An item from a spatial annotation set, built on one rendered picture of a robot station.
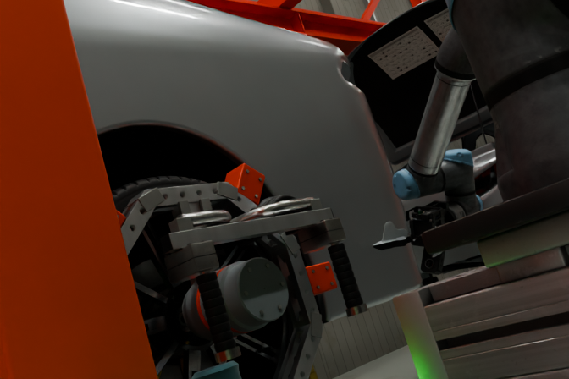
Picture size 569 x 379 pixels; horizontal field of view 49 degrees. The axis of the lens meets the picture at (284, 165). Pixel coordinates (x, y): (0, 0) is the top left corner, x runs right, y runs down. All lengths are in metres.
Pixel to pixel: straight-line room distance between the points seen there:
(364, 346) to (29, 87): 7.21
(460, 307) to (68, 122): 0.50
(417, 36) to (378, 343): 4.52
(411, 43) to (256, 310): 3.51
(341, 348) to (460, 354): 6.96
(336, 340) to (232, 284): 6.31
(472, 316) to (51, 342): 0.42
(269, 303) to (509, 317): 0.75
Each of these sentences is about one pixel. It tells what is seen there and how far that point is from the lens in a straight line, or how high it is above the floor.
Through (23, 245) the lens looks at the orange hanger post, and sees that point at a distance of 0.74.
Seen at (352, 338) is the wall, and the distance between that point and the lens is 7.72.
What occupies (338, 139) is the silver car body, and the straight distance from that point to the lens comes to 1.96.
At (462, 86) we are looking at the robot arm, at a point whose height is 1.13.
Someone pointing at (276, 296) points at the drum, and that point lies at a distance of 1.27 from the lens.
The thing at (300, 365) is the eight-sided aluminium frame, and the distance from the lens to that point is 1.47.
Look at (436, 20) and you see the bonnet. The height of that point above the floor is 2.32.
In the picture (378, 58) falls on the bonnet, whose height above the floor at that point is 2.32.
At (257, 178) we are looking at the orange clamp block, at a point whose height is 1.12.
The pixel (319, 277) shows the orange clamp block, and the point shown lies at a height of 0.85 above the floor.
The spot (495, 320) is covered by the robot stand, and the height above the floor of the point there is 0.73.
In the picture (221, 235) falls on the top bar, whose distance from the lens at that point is 1.17.
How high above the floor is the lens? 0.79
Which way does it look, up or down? 13 degrees up
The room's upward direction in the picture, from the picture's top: 18 degrees counter-clockwise
